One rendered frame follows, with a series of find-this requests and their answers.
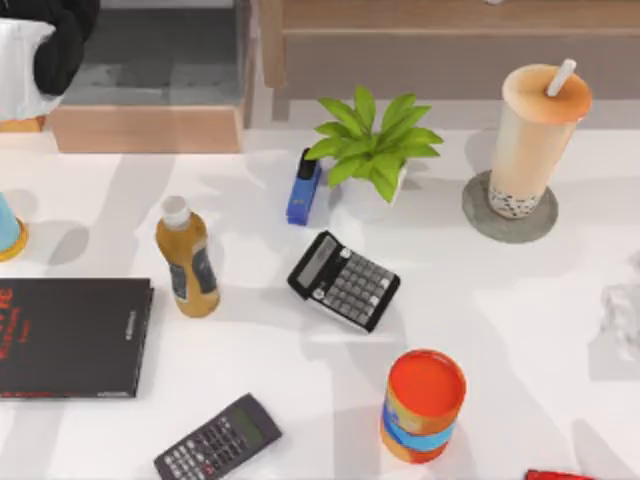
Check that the black and white calculator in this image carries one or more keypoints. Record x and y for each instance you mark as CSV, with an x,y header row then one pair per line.
x,y
345,282

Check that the blue stapler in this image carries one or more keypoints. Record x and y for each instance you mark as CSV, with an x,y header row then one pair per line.
x,y
303,192

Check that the green plant in white pot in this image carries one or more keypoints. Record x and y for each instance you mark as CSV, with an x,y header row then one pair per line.
x,y
372,145

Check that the yellow bottle with white cap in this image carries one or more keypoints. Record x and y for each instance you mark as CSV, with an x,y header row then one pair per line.
x,y
192,270

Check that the grey round coaster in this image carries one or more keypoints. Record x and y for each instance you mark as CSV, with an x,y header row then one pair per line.
x,y
480,210

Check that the orange can with blue label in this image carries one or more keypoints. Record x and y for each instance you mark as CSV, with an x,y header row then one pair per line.
x,y
422,410

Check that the pale wooden drawer front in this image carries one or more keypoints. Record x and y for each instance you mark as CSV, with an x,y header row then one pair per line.
x,y
145,129

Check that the dark grey calculator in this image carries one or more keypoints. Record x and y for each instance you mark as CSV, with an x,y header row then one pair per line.
x,y
220,440

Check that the milk tea cup with straw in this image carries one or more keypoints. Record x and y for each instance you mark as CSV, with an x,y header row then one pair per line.
x,y
532,145

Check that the wooden cupboard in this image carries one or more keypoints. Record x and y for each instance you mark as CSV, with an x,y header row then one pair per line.
x,y
400,17

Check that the grey pierced drawer inside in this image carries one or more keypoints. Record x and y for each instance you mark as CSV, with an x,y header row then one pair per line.
x,y
160,60

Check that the black book with red lettering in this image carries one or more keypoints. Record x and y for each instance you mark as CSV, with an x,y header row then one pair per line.
x,y
70,337

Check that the yellow round coaster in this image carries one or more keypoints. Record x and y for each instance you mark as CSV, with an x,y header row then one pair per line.
x,y
15,252

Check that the white crumpled object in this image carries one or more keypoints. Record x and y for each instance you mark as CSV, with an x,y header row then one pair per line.
x,y
622,320

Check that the light blue cup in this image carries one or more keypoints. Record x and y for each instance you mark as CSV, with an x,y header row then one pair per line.
x,y
6,225

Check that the red flat object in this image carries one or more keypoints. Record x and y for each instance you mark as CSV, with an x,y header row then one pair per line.
x,y
555,475

